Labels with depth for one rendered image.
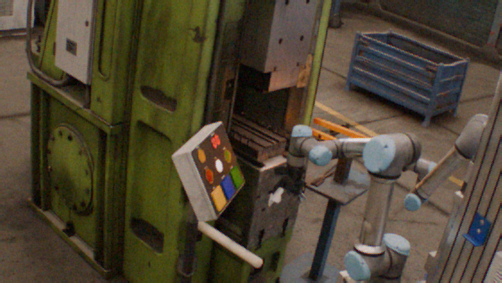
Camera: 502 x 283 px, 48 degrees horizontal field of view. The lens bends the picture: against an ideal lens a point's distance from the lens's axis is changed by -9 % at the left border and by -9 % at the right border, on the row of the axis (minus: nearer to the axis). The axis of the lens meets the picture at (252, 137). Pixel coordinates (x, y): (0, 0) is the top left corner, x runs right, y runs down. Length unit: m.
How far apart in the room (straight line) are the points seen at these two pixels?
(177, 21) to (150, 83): 0.37
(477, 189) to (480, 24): 8.84
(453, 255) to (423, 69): 4.49
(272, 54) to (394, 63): 4.14
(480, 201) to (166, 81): 1.52
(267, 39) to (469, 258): 1.25
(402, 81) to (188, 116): 4.32
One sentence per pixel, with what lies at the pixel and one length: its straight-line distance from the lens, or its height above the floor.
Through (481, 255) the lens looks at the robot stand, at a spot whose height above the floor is 1.14.
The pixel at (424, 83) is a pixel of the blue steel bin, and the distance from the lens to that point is 6.54.
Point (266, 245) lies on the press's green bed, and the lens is 3.16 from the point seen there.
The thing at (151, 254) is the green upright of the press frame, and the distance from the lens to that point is 3.17.
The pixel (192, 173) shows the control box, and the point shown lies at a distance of 2.25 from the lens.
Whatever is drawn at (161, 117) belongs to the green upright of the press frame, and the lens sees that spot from 2.78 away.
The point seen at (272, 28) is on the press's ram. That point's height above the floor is 1.57.
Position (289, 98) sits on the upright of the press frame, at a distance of 3.11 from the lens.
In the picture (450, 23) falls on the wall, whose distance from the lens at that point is 11.15.
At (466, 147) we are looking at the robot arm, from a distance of 2.43.
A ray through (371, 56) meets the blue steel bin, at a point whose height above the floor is 0.49.
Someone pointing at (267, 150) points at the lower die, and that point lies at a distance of 2.88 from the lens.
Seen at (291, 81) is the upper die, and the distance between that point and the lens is 2.82.
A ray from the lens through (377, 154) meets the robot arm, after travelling 1.95.
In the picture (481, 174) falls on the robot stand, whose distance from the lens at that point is 2.06.
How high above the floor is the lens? 2.17
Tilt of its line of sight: 24 degrees down
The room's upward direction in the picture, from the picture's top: 9 degrees clockwise
